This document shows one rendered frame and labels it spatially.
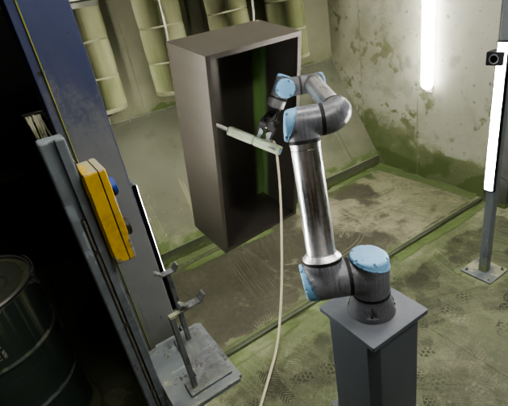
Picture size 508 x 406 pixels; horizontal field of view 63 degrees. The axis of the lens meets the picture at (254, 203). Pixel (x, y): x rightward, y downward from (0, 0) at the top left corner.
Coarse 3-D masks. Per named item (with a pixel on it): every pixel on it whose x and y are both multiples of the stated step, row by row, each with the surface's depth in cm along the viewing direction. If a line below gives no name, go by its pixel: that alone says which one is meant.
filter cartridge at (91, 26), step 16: (80, 0) 259; (96, 0) 271; (80, 16) 264; (96, 16) 271; (80, 32) 269; (96, 32) 272; (96, 48) 275; (96, 64) 279; (112, 64) 287; (96, 80) 280; (112, 80) 288; (112, 96) 290; (112, 112) 292
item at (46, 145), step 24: (48, 144) 94; (48, 168) 95; (72, 168) 98; (72, 192) 100; (72, 216) 101; (96, 240) 106; (96, 264) 108; (120, 288) 114; (120, 312) 117; (120, 336) 119; (144, 360) 126; (144, 384) 129
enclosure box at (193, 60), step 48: (192, 48) 196; (240, 48) 196; (288, 48) 228; (192, 96) 209; (240, 96) 254; (192, 144) 232; (240, 144) 272; (288, 144) 262; (192, 192) 259; (240, 192) 293; (288, 192) 283; (240, 240) 266
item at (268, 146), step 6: (222, 126) 221; (228, 132) 219; (234, 132) 218; (240, 132) 217; (246, 132) 218; (240, 138) 218; (246, 138) 217; (252, 138) 216; (258, 138) 215; (252, 144) 216; (258, 144) 215; (264, 144) 214; (270, 144) 213; (276, 144) 214; (270, 150) 213; (276, 150) 212
